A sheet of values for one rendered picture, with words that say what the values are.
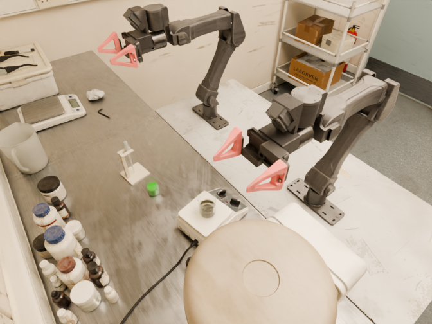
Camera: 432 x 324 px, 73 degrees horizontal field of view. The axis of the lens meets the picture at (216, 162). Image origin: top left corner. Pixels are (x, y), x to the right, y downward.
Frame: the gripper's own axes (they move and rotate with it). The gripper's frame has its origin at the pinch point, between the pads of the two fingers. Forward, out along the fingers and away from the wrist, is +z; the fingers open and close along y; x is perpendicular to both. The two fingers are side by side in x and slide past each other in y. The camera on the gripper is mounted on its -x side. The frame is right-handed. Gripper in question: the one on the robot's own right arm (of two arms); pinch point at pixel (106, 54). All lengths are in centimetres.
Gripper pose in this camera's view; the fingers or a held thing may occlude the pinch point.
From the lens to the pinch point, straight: 99.3
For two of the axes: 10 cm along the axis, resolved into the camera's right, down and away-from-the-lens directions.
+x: 0.1, 6.9, 7.2
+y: 6.0, 5.7, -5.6
